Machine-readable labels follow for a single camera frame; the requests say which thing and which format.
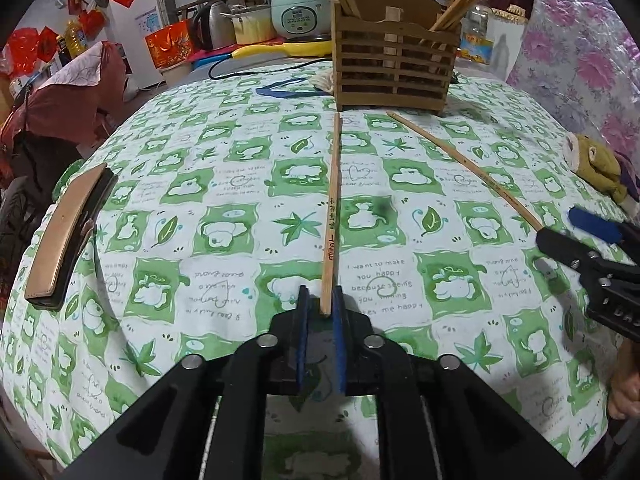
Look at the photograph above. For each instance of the floral plastic wall sheet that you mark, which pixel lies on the floral plastic wall sheet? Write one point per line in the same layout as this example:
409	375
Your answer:
580	63

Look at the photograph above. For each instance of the red cloth covered table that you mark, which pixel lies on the red cloth covered table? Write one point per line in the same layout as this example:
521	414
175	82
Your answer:
66	106

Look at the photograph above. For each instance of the clear plastic oil bottle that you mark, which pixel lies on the clear plastic oil bottle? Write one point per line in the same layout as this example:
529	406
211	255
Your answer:
475	46

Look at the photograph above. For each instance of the wooden slatted utensil holder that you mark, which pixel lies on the wooden slatted utensil holder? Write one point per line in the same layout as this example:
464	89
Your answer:
389	53

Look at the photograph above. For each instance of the mint green rice cooker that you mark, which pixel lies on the mint green rice cooker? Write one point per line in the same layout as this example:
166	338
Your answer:
301	18

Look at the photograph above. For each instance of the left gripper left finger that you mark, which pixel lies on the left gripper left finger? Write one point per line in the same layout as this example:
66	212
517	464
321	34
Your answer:
204	419

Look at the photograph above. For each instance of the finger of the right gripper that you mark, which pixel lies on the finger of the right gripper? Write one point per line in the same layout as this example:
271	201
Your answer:
612	232
566	250

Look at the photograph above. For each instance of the yellow plush toy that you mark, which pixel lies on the yellow plush toy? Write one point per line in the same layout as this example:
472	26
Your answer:
596	164

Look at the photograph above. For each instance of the brown flat case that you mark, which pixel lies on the brown flat case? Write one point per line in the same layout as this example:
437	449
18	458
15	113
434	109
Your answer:
65	236

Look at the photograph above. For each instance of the blue band on table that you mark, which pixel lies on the blue band on table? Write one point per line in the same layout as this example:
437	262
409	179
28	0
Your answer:
293	88

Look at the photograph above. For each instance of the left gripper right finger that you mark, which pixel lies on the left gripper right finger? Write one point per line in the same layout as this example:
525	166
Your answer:
436	418

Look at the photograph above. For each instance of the green white patterned tablecloth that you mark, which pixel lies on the green white patterned tablecloth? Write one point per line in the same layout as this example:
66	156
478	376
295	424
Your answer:
216	220

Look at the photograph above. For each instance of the person's right hand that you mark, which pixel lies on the person's right hand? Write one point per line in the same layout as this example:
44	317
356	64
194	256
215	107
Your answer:
623	399

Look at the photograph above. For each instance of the red gift box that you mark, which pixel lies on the red gift box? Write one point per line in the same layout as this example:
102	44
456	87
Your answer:
170	45

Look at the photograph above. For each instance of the cream yellow lidded pot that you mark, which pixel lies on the cream yellow lidded pot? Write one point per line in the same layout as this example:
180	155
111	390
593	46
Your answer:
253	25

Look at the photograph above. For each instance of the wooden chopstick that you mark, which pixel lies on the wooden chopstick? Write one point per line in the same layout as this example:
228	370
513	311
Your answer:
515	204
330	236

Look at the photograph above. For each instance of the stainless electric kettle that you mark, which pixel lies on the stainless electric kettle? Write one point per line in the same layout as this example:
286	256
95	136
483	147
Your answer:
211	27

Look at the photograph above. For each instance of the yellow plastic tool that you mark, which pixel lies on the yellow plastic tool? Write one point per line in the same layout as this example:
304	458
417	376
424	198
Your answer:
304	49

